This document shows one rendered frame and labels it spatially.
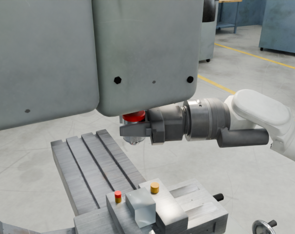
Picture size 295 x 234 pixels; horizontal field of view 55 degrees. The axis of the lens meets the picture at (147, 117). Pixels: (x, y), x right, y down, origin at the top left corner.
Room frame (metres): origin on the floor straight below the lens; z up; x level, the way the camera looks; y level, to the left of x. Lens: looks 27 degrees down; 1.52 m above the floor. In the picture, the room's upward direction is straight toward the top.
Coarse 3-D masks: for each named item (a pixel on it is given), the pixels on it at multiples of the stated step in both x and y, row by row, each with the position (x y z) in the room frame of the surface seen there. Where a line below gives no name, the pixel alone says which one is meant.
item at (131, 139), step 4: (124, 120) 0.50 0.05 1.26; (144, 120) 0.51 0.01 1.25; (124, 124) 0.50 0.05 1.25; (124, 136) 0.50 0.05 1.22; (128, 136) 0.49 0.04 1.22; (132, 136) 0.49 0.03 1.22; (124, 140) 0.50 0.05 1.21; (128, 140) 0.49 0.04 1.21; (132, 140) 0.49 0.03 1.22; (136, 140) 0.49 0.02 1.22; (140, 140) 0.50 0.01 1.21
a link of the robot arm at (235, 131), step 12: (216, 108) 0.51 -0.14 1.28; (228, 108) 0.52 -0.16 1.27; (216, 120) 0.49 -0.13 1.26; (228, 120) 0.50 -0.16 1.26; (240, 120) 0.49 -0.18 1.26; (216, 132) 0.49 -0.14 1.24; (228, 132) 0.48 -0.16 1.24; (240, 132) 0.48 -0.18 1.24; (252, 132) 0.48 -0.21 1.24; (264, 132) 0.49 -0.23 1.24; (228, 144) 0.47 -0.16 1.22; (240, 144) 0.47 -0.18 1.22; (252, 144) 0.48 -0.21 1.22; (264, 144) 0.48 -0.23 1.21
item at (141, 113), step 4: (140, 112) 0.51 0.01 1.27; (144, 112) 0.51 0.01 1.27; (124, 116) 0.50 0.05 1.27; (128, 116) 0.50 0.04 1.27; (132, 116) 0.50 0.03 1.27; (136, 116) 0.50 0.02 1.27; (140, 116) 0.50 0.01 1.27; (144, 116) 0.51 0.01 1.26; (128, 120) 0.49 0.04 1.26; (132, 120) 0.49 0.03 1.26; (136, 120) 0.49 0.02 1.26; (140, 120) 0.50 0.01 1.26
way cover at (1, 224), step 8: (0, 224) 0.51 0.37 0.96; (8, 224) 0.52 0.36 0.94; (0, 232) 0.48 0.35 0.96; (8, 232) 0.50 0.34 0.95; (16, 232) 0.51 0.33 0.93; (24, 232) 0.53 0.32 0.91; (32, 232) 0.54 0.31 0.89; (48, 232) 0.56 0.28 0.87; (56, 232) 0.57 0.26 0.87; (64, 232) 0.57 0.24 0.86; (72, 232) 0.58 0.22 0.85
